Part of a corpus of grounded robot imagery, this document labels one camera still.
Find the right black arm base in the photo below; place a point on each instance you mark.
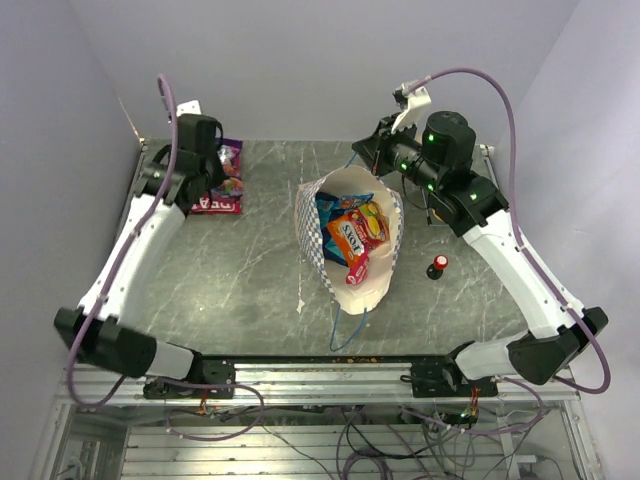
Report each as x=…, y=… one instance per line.
x=439, y=377

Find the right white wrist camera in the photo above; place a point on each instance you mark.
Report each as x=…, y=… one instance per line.
x=413, y=103

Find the red REAL crisps bag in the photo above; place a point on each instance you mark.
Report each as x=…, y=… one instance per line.
x=209, y=206

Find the red pink candy bag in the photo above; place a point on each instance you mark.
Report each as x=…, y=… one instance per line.
x=231, y=188

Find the purple Fox's candy bag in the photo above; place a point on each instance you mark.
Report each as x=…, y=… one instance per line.
x=229, y=153

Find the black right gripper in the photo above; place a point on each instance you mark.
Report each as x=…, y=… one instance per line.
x=375, y=149

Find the orange Fox's candy bag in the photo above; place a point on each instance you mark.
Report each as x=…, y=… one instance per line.
x=357, y=233

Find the black whiteboard stand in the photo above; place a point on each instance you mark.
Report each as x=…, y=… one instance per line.
x=424, y=195

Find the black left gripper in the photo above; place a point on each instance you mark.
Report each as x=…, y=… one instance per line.
x=217, y=178

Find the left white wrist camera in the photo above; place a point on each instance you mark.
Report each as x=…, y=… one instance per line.
x=192, y=107

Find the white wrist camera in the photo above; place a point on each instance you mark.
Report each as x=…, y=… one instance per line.
x=413, y=103
x=192, y=107

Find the blue checkered paper bag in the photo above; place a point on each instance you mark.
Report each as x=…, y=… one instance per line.
x=354, y=303

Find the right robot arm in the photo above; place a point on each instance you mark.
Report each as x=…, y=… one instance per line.
x=559, y=326

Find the blue snack bag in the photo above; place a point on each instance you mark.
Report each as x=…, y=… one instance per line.
x=329, y=208

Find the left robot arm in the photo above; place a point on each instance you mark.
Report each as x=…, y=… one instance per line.
x=101, y=330

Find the red emergency stop button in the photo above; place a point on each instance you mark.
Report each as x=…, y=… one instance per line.
x=437, y=267

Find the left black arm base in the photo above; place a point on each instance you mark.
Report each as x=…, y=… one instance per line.
x=213, y=380

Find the aluminium frame rail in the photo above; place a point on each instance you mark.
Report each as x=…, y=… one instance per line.
x=306, y=384

